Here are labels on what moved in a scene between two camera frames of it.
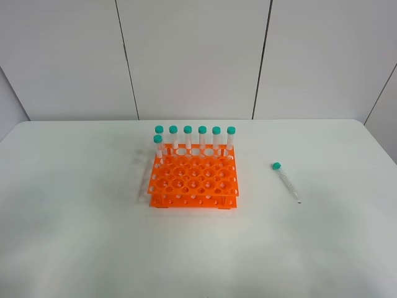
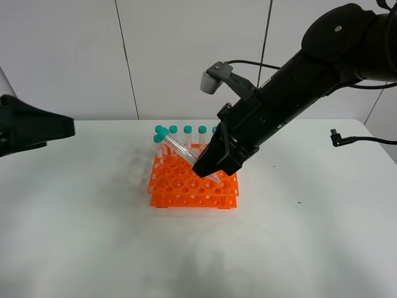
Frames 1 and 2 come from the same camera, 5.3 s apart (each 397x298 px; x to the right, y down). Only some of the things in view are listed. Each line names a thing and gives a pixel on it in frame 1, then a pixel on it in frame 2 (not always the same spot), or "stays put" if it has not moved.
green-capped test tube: (276, 166) to (180, 151)
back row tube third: (188, 130) stays put
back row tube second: (173, 130) stays put
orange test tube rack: (194, 176) stays put
